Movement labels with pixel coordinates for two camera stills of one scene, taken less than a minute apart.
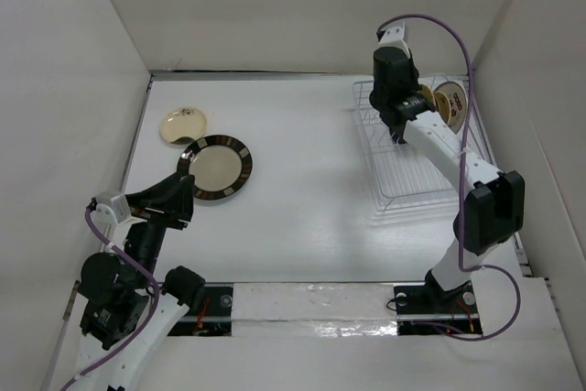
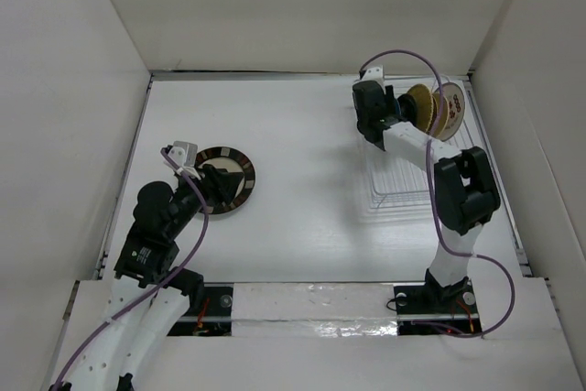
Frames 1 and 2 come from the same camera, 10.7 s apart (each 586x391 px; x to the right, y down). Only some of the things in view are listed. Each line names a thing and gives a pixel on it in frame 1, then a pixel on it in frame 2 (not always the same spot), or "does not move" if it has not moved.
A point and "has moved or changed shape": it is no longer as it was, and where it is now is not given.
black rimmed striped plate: [221, 166] has moved or changed shape
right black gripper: [416, 82] → [390, 99]
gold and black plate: [443, 105] does not move
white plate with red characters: [458, 103] does not move
